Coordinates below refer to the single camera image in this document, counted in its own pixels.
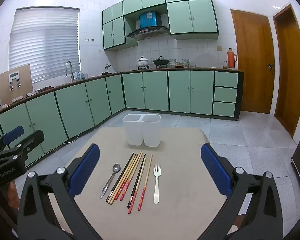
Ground person's left hand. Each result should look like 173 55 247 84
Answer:
5 180 21 209

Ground white double utensil holder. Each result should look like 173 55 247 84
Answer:
122 114 162 147

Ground black wok with lid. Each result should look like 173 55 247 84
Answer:
153 56 170 67

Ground white window blind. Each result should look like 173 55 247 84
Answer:
9 7 80 83

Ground black range hood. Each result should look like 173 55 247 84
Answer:
126 26 170 40

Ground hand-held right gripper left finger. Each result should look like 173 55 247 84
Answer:
16 144 103 240

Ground black chopstick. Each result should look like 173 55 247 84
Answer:
105 152 135 203

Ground metal spoon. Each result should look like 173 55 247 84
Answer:
100 164 121 199

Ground metal kitchen faucet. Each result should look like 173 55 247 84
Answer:
65 60 75 82

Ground beige wooden chopstick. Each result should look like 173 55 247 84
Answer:
108 153 138 205

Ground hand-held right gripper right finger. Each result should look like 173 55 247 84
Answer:
197 144 287 240

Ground green upper wall cabinets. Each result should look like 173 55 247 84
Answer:
102 0 219 51

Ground row of wooden chopsticks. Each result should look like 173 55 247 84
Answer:
105 151 153 215

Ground white plastic fork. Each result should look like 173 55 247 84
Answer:
153 164 161 204

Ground green lower kitchen cabinets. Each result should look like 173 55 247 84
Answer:
0 70 244 170

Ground orange thermos flask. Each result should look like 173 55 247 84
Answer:
227 48 237 70

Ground beige board with white clip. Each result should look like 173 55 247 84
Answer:
0 64 33 105

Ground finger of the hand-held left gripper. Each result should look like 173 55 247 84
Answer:
0 129 45 165
0 126 25 155

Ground brown wooden door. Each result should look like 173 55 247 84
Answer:
272 4 300 138
230 9 275 114

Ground crumpled cloth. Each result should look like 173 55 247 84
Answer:
25 86 55 97

